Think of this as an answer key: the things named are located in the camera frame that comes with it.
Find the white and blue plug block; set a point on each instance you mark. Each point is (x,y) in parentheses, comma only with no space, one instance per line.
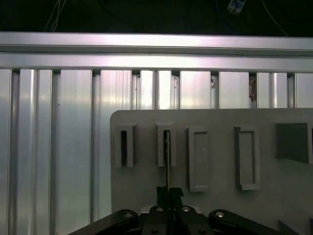
(236,5)

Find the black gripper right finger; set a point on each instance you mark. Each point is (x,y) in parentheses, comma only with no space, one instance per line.
(176,195)

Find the grey parts rack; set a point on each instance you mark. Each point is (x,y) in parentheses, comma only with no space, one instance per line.
(220,117)

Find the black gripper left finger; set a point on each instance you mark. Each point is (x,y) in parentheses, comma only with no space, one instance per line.
(161,195)

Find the black RAM stick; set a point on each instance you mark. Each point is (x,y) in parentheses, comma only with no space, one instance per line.
(167,171)

